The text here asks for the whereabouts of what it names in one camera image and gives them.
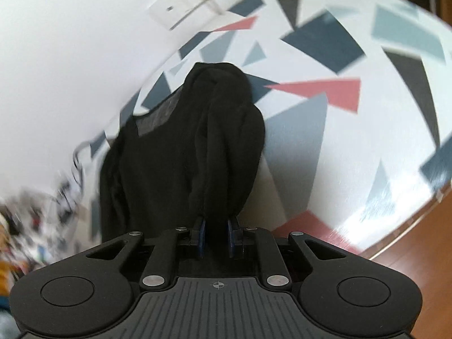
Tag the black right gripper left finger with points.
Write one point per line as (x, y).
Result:
(197, 238)

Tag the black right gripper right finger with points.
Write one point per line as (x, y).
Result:
(235, 239)

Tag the black garment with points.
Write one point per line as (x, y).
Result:
(193, 157)

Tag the geometric patterned tablecloth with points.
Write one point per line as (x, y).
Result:
(356, 101)

